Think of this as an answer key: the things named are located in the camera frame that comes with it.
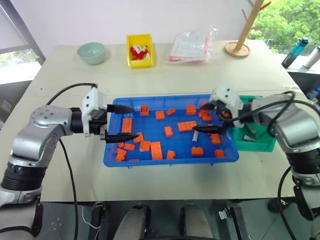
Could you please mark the black table frame clamp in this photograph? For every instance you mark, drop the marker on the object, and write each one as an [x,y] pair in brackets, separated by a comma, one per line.
[97,212]
[228,215]

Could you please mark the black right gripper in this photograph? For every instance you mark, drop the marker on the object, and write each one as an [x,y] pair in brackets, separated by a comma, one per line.
[221,108]

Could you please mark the pale green bowl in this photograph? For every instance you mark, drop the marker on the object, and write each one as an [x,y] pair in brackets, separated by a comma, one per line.
[90,53]

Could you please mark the wooden tree stand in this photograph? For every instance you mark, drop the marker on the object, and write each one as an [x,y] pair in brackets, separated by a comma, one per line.
[237,48]

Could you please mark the blue and black water bottle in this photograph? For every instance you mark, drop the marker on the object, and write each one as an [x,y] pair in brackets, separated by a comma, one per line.
[295,51]

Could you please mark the grey window frame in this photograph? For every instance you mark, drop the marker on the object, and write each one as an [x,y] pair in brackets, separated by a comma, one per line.
[27,37]

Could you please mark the white water bottle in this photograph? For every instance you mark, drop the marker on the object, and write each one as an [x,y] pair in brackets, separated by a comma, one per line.
[312,57]

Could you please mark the green plastic bin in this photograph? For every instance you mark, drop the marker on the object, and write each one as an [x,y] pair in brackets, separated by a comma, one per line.
[252,147]

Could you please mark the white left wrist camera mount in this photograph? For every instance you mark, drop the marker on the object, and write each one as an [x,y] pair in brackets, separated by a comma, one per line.
[91,100]

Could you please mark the long orange toy brick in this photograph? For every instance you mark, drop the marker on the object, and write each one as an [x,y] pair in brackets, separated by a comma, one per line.
[127,125]
[156,150]
[186,126]

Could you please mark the black side table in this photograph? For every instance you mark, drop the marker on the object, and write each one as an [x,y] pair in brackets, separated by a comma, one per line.
[306,77]

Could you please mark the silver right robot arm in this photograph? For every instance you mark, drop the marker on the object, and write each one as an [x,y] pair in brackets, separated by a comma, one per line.
[287,130]

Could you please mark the red and white small parts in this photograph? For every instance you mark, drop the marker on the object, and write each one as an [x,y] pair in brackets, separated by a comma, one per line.
[140,52]

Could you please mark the blue plastic bin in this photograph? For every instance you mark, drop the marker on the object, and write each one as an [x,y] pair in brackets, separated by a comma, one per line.
[175,160]

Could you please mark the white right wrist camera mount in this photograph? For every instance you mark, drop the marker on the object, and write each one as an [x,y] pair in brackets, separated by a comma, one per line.
[228,96]

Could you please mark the yellow plastic bin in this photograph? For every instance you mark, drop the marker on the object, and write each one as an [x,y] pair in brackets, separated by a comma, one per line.
[141,63]

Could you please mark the silver battery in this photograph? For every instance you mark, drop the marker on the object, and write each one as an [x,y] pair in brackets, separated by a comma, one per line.
[251,128]
[195,136]
[250,138]

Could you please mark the small orange toy brick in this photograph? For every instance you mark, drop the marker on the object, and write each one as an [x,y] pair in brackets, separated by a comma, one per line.
[190,110]
[144,111]
[203,114]
[139,139]
[219,153]
[171,111]
[160,115]
[197,151]
[145,146]
[119,157]
[129,146]
[215,139]
[207,118]
[120,145]
[170,155]
[122,151]
[168,131]
[226,114]

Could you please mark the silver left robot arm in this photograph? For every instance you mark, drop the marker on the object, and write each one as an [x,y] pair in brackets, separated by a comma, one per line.
[42,130]

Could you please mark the clear plastic bag with papers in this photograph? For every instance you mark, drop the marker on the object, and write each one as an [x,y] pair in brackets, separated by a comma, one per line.
[190,47]

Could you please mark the dark rounded robot leg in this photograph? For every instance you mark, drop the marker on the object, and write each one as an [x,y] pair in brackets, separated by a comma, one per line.
[196,222]
[133,222]

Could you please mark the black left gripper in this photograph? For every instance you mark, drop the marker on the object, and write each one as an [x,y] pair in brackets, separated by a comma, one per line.
[98,123]

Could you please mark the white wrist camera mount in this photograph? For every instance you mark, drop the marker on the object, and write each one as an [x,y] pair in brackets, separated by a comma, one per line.
[228,96]
[91,100]

